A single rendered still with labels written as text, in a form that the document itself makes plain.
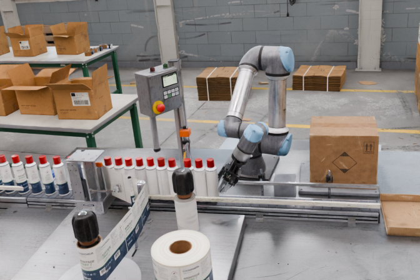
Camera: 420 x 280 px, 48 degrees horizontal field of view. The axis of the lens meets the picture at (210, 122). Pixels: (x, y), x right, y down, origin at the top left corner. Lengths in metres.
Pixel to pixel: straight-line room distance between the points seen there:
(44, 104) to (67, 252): 2.14
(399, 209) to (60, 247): 1.43
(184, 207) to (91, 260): 0.40
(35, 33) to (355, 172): 5.06
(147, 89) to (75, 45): 4.21
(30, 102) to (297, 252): 2.75
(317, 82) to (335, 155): 4.16
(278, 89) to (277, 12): 5.17
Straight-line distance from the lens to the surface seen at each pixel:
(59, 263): 1.96
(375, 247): 1.96
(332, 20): 7.25
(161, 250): 1.63
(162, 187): 2.16
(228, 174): 2.01
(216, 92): 6.16
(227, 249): 1.84
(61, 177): 2.37
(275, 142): 2.29
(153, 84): 2.01
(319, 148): 2.19
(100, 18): 8.59
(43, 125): 3.78
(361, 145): 2.19
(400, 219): 2.14
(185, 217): 1.84
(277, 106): 2.25
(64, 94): 3.73
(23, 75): 4.21
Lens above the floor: 1.98
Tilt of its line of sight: 21 degrees down
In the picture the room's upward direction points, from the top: 5 degrees counter-clockwise
